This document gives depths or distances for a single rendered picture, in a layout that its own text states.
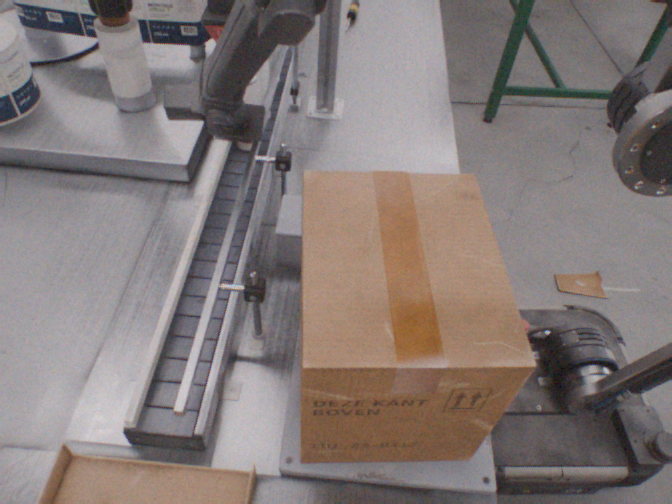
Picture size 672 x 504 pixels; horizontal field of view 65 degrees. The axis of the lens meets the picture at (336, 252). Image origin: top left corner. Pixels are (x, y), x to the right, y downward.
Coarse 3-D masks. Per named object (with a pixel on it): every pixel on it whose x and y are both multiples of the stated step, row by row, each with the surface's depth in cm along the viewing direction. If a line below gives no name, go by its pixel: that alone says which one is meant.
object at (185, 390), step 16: (272, 80) 115; (272, 96) 111; (256, 144) 100; (240, 192) 91; (240, 208) 89; (224, 240) 84; (224, 256) 82; (224, 272) 81; (208, 304) 76; (208, 320) 74; (192, 352) 70; (192, 368) 69; (192, 384) 68; (176, 400) 66
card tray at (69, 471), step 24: (72, 456) 73; (96, 456) 73; (48, 480) 68; (72, 480) 71; (96, 480) 71; (120, 480) 71; (144, 480) 72; (168, 480) 72; (192, 480) 72; (216, 480) 72; (240, 480) 72
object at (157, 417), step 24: (264, 144) 113; (240, 168) 108; (216, 192) 103; (216, 216) 98; (240, 216) 99; (216, 240) 95; (240, 240) 95; (192, 264) 91; (216, 264) 91; (192, 288) 87; (192, 312) 84; (216, 312) 84; (168, 336) 81; (192, 336) 81; (216, 336) 82; (168, 360) 78; (168, 384) 76; (144, 408) 73; (168, 408) 74; (192, 408) 74; (144, 432) 71; (168, 432) 71; (192, 432) 72
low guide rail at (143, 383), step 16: (224, 144) 107; (224, 160) 105; (208, 192) 97; (208, 208) 97; (192, 240) 90; (192, 256) 89; (176, 272) 85; (176, 288) 83; (176, 304) 83; (160, 320) 79; (160, 336) 77; (160, 352) 77; (144, 368) 74; (144, 384) 72; (144, 400) 72; (128, 416) 69
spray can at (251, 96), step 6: (252, 84) 100; (246, 90) 100; (252, 90) 101; (246, 96) 101; (252, 96) 102; (246, 102) 102; (252, 102) 103; (258, 102) 105; (240, 144) 110; (246, 144) 110; (240, 150) 111; (246, 150) 111
